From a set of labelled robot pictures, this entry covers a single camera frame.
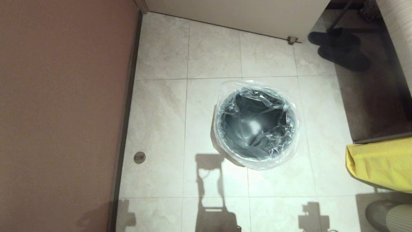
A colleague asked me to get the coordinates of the grey round trash bin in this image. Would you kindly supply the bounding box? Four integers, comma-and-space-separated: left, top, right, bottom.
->
216, 86, 296, 160

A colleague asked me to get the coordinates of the clear plastic trash bag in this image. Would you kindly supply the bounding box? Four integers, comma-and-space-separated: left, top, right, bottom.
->
212, 79, 301, 170

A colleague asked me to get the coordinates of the yellow bag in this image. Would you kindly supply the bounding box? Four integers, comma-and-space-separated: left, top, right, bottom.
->
345, 137, 412, 194

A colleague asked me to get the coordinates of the white door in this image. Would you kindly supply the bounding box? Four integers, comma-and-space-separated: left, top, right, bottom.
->
146, 0, 331, 42

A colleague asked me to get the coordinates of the black slipper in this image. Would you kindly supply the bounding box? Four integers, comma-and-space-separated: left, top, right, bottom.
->
317, 45, 372, 72
307, 27, 361, 47

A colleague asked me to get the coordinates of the dark furniture leg pole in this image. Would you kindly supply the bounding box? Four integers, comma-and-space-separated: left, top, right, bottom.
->
327, 0, 354, 31

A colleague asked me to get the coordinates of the metal floor threshold strip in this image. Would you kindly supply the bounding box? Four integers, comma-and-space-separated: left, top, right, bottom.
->
352, 130, 412, 144

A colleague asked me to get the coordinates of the gray fuzzy bundle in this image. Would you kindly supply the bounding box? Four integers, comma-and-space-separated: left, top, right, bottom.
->
360, 0, 383, 22

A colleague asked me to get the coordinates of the beige striped upholstered furniture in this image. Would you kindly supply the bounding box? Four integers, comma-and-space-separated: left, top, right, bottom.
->
375, 0, 412, 95

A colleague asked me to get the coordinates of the beige ribbed round object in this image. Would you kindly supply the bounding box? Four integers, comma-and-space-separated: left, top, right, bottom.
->
386, 204, 412, 232

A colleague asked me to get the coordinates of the dark wall baseboard strip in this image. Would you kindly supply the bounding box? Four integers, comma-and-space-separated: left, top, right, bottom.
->
107, 10, 144, 232

